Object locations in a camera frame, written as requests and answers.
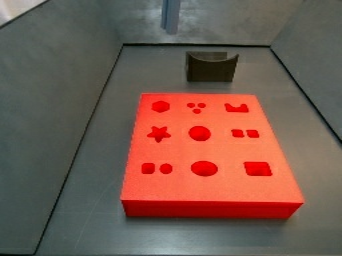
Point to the red shape-sorting board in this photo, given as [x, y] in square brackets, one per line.
[204, 160]

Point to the dark grey curved holder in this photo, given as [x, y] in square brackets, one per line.
[210, 66]

